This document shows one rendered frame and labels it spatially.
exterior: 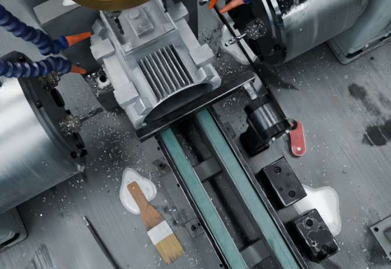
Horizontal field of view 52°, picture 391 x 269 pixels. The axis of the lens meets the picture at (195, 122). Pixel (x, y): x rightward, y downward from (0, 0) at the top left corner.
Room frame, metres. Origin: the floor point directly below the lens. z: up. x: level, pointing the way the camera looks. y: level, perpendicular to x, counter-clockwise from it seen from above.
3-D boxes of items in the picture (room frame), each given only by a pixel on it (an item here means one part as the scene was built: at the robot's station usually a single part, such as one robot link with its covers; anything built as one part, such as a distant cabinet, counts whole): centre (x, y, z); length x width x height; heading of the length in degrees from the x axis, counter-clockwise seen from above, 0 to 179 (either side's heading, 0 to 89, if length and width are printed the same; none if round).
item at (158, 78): (0.32, 0.07, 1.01); 0.20 x 0.19 x 0.19; 24
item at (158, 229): (0.03, 0.12, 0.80); 0.21 x 0.05 x 0.01; 28
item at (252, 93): (0.23, -0.12, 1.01); 0.08 x 0.02 x 0.02; 24
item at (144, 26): (0.36, 0.09, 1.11); 0.12 x 0.11 x 0.07; 24
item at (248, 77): (0.23, 0.00, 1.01); 0.26 x 0.04 x 0.03; 114
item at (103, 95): (0.34, 0.20, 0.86); 0.07 x 0.06 x 0.12; 114
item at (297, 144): (0.19, -0.24, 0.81); 0.09 x 0.03 x 0.02; 179
